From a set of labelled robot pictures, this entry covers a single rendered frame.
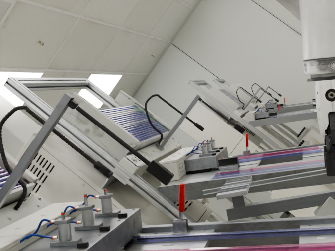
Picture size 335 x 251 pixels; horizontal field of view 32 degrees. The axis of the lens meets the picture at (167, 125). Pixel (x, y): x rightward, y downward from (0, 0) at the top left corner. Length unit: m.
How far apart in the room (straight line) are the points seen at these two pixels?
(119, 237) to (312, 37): 0.52
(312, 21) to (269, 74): 7.65
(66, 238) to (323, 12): 0.57
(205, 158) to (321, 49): 1.43
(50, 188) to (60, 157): 0.13
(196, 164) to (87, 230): 1.30
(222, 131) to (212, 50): 3.28
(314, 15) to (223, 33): 7.75
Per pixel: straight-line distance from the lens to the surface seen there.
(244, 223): 1.26
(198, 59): 8.78
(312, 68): 1.00
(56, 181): 2.22
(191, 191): 2.07
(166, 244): 1.19
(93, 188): 2.17
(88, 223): 1.13
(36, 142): 1.06
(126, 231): 1.19
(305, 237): 1.16
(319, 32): 0.99
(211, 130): 5.63
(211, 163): 2.36
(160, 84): 8.90
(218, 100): 5.56
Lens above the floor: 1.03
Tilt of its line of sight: 8 degrees up
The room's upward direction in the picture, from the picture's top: 53 degrees counter-clockwise
